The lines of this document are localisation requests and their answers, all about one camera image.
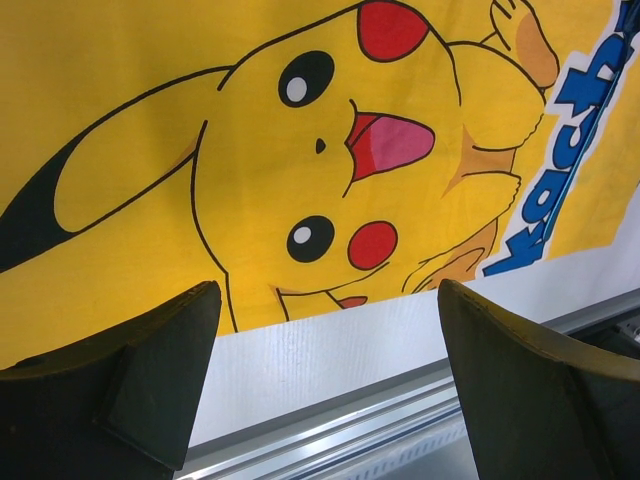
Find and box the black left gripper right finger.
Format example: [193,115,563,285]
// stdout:
[437,280,639,479]

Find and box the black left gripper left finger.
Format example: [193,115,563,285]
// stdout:
[1,282,222,479]

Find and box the yellow Pikachu cloth placemat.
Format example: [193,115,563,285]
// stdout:
[1,1,639,367]

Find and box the aluminium mounting rail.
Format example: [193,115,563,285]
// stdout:
[179,293,466,479]

